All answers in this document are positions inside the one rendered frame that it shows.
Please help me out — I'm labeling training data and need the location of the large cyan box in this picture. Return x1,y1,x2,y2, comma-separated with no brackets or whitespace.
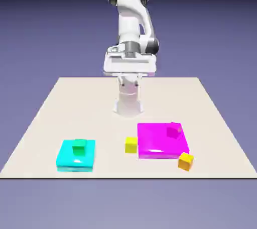
56,139,96,172

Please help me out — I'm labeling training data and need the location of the small green cube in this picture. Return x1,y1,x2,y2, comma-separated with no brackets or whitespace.
72,139,87,157

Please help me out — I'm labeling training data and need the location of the large magenta box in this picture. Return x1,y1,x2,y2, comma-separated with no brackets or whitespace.
137,123,190,160

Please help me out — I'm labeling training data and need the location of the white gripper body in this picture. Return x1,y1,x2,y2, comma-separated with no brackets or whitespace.
103,52,157,77

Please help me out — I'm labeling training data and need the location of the small yellow cube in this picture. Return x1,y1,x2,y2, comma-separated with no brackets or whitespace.
124,137,139,154

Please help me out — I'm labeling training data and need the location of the small magenta cube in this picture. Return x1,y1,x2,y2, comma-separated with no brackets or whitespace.
166,122,182,140

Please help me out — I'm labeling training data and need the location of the small orange cube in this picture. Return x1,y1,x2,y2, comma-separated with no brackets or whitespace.
178,152,194,172

